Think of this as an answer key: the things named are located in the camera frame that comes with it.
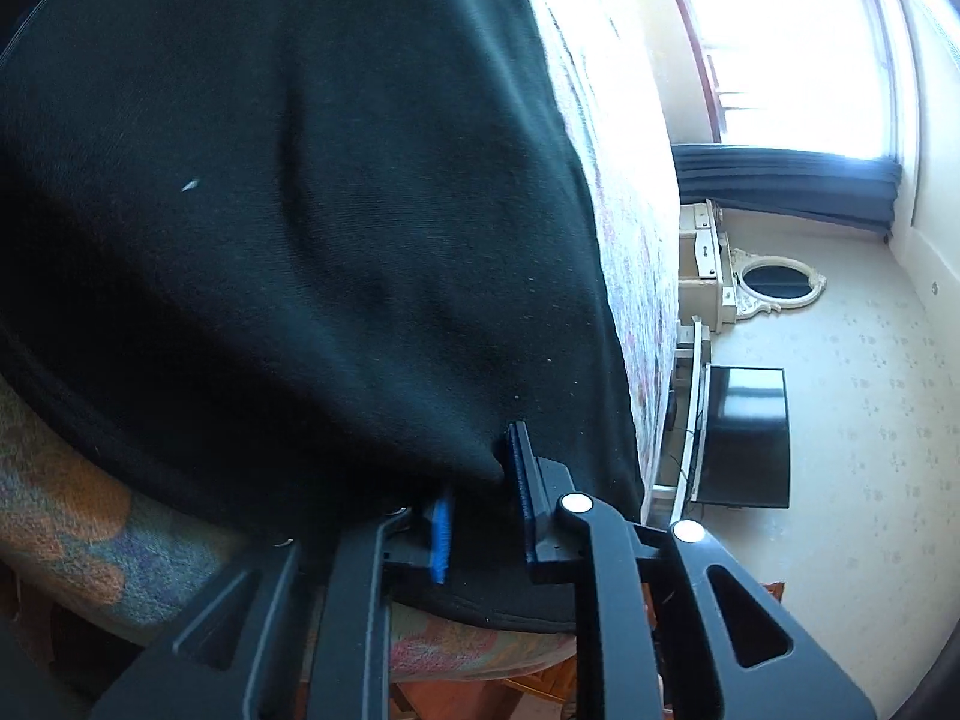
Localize white television stand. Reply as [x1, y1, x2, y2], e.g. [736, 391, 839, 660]
[649, 319, 713, 527]

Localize oval ornate mirror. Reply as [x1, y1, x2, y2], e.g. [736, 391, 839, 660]
[731, 247, 829, 320]

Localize floral bed blanket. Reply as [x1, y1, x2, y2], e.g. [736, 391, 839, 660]
[0, 0, 683, 683]

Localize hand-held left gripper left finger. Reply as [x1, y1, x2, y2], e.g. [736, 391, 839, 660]
[88, 491, 460, 720]

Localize black flat television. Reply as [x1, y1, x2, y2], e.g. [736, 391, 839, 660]
[694, 365, 793, 509]

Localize black pants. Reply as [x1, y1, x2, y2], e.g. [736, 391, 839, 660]
[0, 0, 646, 635]

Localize dark blue curtain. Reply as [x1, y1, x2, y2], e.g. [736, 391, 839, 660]
[671, 141, 902, 242]

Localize cream dressing table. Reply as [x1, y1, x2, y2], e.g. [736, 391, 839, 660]
[679, 199, 742, 336]

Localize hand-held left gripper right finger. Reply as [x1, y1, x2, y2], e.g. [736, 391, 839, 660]
[504, 420, 878, 720]

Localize bright window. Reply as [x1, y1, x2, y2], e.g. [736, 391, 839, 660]
[656, 0, 923, 166]

